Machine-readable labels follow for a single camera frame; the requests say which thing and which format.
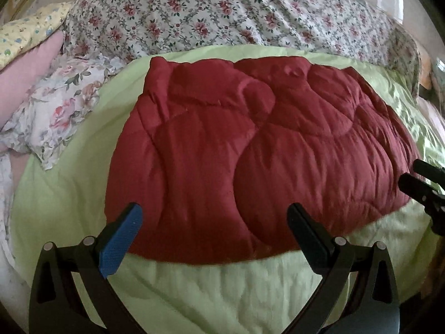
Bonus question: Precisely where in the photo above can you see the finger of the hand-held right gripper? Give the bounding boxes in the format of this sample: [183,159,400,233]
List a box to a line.
[398,173,445,213]
[413,159,445,186]

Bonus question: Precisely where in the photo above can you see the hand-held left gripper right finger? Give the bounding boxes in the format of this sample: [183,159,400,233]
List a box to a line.
[278,203,399,334]

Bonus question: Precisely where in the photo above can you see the large-flower print white pillow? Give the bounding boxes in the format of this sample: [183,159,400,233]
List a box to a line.
[0,53,136,172]

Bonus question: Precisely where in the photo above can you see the red quilted jacket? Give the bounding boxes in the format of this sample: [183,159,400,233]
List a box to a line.
[104,56,423,266]

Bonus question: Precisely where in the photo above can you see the yellow cloth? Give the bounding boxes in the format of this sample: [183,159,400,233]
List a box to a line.
[418,53,437,90]

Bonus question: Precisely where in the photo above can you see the yellow floral pillow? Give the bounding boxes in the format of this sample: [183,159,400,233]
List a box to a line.
[0,2,74,70]

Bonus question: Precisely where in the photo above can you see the small-flower print duvet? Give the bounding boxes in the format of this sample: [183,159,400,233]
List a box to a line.
[62,0,423,101]

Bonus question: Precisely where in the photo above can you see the white bed sheet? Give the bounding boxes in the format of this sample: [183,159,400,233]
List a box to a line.
[0,151,22,275]

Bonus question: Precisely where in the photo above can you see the pink pillow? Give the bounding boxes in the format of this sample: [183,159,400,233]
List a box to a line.
[0,31,67,131]

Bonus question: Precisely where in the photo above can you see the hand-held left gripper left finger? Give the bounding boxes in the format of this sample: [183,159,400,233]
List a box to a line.
[29,202,144,334]

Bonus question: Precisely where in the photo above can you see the light green blanket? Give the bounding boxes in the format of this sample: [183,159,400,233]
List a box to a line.
[10,43,442,334]

